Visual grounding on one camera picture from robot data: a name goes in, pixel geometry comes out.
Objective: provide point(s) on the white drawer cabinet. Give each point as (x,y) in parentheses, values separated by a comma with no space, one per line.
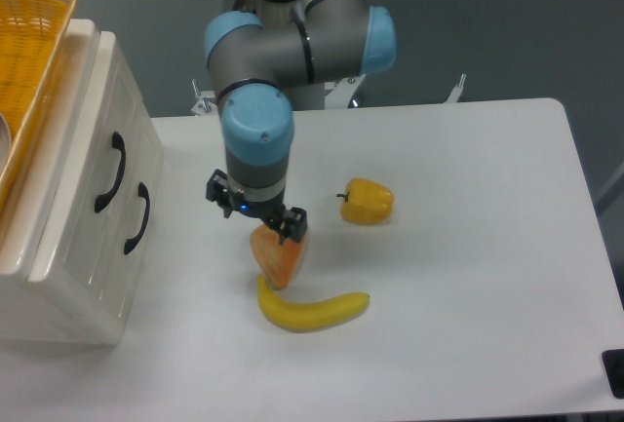
(28,312)

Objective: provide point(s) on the yellow woven basket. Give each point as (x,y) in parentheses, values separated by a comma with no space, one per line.
(31,35)

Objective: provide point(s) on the yellow toy banana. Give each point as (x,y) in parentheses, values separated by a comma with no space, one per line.
(310,316)

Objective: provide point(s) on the black corner device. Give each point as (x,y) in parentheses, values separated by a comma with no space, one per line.
(613,361)

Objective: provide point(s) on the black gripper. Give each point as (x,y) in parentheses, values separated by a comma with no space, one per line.
(289,224)

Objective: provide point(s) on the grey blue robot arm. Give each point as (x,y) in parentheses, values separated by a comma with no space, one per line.
(252,67)

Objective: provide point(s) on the yellow toy bell pepper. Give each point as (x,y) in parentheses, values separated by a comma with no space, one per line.
(365,202)

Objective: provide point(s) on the orange triangular toy bread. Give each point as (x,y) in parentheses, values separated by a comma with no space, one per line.
(278,261)

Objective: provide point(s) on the metal bowl rim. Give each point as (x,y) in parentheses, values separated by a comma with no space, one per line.
(5,142)

